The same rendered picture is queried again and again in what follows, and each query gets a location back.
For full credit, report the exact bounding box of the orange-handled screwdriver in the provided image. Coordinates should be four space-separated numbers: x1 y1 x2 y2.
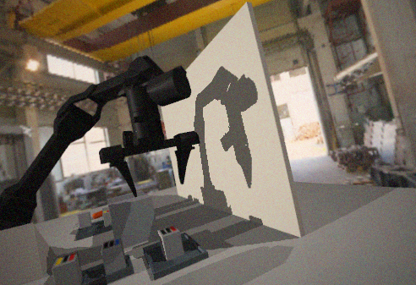
74 211 103 225

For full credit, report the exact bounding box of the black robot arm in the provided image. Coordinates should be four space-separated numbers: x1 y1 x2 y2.
0 55 191 231

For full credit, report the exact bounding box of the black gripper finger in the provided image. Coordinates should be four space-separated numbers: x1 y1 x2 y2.
110 162 137 197
174 146 194 184

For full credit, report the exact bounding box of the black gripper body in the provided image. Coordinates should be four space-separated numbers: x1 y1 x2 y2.
99 109 200 164

